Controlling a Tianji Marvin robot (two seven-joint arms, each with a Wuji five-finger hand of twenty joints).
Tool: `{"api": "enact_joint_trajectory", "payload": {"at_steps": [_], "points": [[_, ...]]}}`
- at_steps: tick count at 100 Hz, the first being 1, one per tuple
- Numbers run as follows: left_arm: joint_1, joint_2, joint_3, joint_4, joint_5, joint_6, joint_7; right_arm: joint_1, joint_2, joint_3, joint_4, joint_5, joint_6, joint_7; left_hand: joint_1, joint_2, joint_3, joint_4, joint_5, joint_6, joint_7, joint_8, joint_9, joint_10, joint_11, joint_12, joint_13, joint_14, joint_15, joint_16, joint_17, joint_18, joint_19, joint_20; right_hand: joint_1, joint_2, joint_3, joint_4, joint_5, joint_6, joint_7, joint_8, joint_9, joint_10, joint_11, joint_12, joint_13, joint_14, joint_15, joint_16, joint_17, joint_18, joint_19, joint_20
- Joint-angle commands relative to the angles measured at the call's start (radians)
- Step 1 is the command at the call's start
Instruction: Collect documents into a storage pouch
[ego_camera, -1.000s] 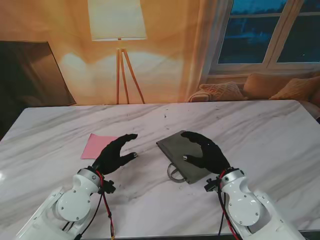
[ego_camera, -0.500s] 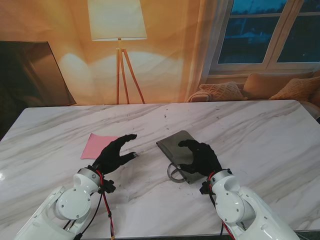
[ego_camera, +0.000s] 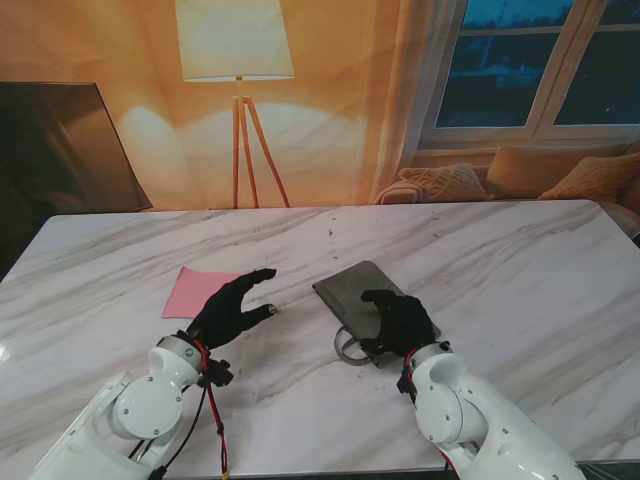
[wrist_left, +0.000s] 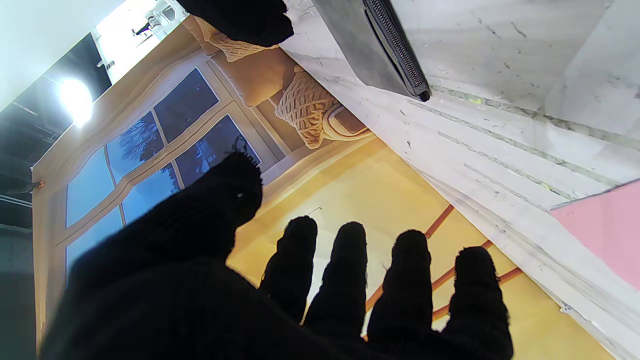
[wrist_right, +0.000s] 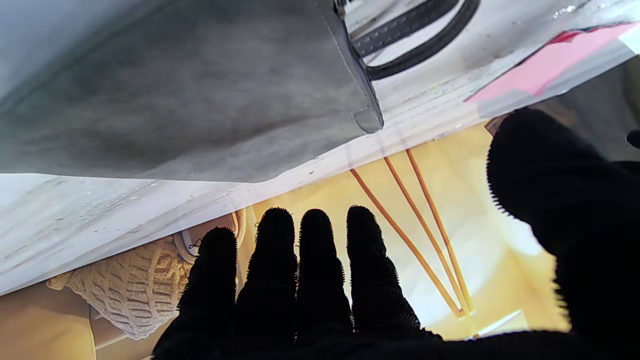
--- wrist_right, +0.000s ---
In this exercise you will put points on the pink cloth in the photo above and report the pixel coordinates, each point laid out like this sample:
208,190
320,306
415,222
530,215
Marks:
540,67

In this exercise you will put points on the printed living room backdrop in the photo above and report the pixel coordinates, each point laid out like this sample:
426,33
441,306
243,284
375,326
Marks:
480,220

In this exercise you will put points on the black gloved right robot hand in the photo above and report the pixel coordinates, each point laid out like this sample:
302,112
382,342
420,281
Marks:
575,210

